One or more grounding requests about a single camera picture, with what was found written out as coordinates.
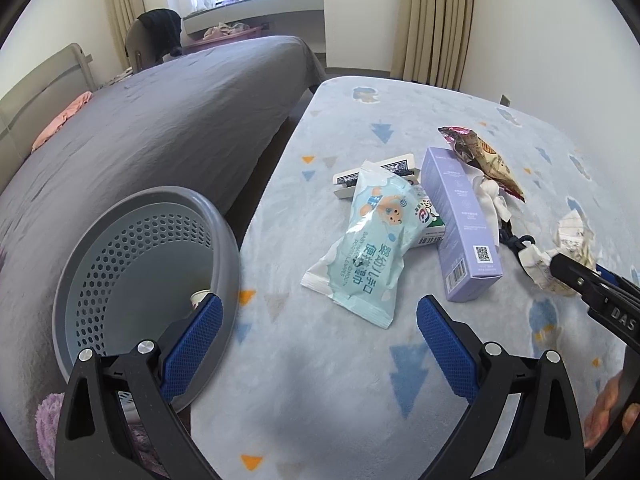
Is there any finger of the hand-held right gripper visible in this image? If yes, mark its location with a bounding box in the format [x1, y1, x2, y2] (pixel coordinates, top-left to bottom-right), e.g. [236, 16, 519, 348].
[597, 267, 640, 306]
[550, 252, 640, 348]

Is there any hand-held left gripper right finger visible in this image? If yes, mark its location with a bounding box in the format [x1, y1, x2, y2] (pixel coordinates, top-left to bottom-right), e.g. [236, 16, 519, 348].
[416, 295, 586, 480]

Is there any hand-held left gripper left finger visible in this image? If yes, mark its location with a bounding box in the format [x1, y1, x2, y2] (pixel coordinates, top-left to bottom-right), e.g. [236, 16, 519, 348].
[55, 294, 224, 480]

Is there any white paper wrapper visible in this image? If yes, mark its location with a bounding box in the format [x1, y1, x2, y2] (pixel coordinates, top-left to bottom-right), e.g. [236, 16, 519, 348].
[517, 209, 598, 297]

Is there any grey perforated plastic basket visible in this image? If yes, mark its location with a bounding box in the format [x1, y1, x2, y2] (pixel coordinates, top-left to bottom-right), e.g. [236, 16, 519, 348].
[52, 186, 241, 413]

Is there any purple cardboard box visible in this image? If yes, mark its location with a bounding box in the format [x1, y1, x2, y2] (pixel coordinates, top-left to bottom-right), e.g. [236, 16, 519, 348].
[420, 146, 504, 303]

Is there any white tissue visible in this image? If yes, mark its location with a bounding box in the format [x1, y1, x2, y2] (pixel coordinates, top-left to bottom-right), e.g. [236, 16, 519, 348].
[467, 167, 512, 223]

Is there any person's right hand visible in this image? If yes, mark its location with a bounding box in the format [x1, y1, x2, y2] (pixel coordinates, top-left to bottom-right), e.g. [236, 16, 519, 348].
[582, 371, 640, 451]

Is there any purple shaggy rug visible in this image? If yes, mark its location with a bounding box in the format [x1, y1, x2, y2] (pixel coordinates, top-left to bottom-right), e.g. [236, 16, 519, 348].
[117, 390, 193, 480]

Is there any green white small box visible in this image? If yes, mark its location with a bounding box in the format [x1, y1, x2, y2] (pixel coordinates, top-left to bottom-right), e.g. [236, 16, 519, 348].
[407, 184, 447, 250]

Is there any light blue printed blanket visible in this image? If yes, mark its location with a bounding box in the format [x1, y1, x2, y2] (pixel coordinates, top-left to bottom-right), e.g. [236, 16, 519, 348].
[190, 76, 640, 480]

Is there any light blue wet wipes packet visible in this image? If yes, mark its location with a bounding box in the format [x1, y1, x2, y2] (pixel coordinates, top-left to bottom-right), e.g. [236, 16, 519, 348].
[300, 160, 426, 331]

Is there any purple fluffy blanket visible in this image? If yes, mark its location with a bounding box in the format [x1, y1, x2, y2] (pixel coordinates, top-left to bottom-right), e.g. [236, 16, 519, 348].
[34, 392, 66, 478]

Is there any red beige snack wrapper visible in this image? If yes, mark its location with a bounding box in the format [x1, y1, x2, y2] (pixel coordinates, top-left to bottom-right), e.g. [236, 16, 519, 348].
[437, 126, 527, 204]

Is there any playing card box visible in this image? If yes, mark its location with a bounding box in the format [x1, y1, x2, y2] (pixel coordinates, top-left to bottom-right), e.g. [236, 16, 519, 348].
[332, 152, 421, 201]

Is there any grey bed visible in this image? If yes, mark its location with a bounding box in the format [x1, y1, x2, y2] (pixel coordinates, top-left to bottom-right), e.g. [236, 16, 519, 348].
[0, 35, 326, 461]

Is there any pink cloth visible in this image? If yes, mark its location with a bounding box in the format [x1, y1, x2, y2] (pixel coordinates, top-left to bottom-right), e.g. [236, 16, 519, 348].
[31, 91, 93, 153]

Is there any grey padded headboard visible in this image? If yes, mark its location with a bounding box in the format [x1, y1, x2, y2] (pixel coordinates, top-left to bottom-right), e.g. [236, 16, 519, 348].
[0, 42, 96, 201]

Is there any brown chair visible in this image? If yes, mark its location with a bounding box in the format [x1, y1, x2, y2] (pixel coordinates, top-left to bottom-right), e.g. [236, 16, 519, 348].
[125, 19, 153, 72]

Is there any pink clothes pile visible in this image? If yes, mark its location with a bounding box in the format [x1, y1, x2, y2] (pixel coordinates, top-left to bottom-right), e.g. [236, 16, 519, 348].
[202, 22, 248, 41]

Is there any black clothing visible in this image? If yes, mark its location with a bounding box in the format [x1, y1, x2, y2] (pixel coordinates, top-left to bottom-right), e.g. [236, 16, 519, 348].
[137, 8, 183, 58]

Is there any beige curtain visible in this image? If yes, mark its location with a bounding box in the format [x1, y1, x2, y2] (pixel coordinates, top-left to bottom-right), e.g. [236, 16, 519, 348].
[400, 0, 476, 91]
[100, 0, 171, 71]

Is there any white window ledge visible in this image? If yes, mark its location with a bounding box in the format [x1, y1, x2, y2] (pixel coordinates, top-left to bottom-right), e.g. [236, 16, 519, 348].
[182, 0, 326, 36]

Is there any dark blue cord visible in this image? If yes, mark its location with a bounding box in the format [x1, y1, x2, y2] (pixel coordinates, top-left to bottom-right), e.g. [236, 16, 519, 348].
[497, 220, 538, 253]

